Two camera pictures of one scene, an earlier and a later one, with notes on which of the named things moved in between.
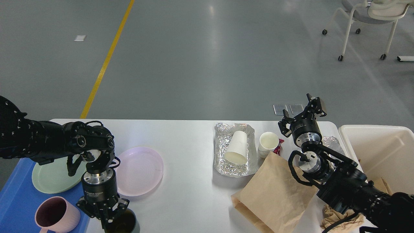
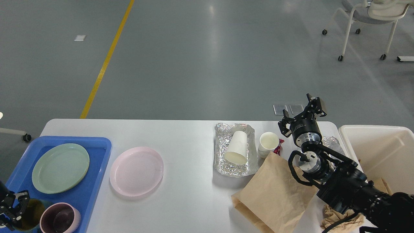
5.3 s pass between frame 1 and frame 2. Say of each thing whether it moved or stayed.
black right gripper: stayed
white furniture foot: stayed
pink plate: stayed
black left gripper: moved
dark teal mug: moved
